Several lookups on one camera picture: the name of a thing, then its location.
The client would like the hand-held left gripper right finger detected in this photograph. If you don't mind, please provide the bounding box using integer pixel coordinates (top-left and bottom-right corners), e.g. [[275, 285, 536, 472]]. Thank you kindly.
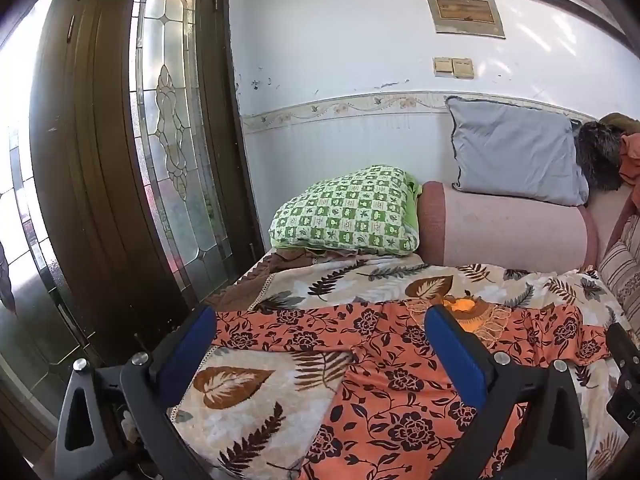
[[424, 304, 590, 480]]

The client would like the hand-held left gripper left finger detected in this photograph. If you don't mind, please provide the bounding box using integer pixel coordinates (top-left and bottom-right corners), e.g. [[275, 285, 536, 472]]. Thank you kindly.
[[52, 304, 221, 480]]

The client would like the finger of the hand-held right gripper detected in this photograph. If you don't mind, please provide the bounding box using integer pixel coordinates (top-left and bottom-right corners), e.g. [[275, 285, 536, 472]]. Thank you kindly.
[[606, 322, 640, 365]]

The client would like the orange floral garment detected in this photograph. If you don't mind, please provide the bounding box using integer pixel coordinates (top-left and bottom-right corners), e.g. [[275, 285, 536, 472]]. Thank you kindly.
[[210, 300, 623, 480]]

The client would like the striped cushion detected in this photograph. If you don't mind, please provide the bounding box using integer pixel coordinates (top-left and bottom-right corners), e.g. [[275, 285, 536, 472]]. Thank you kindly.
[[597, 215, 640, 317]]

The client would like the leaf print blanket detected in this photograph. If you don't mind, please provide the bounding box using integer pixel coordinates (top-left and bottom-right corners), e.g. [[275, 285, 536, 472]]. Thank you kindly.
[[167, 252, 632, 480]]

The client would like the pink sofa backrest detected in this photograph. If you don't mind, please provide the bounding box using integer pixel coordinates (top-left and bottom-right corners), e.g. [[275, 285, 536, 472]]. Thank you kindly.
[[586, 184, 640, 261]]

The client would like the pink bolster cushion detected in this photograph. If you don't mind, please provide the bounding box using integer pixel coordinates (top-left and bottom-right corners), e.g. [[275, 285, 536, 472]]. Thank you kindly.
[[417, 181, 599, 268]]

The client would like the plain orange cloth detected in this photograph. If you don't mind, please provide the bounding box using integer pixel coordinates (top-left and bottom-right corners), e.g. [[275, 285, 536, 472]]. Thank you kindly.
[[619, 132, 640, 186]]

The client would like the green checked pillow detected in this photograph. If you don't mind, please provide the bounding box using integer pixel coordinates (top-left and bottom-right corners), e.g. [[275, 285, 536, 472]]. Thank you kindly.
[[268, 164, 423, 257]]

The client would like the dark furry cloth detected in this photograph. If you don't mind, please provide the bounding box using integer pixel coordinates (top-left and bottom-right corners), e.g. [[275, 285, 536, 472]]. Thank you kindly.
[[572, 120, 628, 192]]

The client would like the grey pillow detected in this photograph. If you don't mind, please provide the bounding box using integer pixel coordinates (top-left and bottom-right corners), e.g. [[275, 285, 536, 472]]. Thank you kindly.
[[445, 96, 591, 207]]

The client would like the wooden door with stained glass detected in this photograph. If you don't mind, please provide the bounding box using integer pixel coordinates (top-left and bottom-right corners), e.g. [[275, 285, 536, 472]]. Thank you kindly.
[[0, 0, 266, 461]]

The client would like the brown cloth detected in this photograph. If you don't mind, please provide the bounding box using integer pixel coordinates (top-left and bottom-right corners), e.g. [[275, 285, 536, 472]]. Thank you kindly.
[[599, 112, 640, 137]]

